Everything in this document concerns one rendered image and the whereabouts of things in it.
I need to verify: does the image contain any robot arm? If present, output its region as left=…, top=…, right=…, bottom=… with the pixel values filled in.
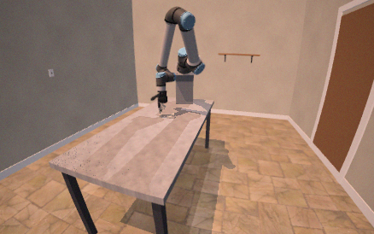
left=155, top=7, right=205, bottom=91

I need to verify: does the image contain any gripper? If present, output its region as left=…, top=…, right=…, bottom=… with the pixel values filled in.
left=158, top=91, right=167, bottom=112

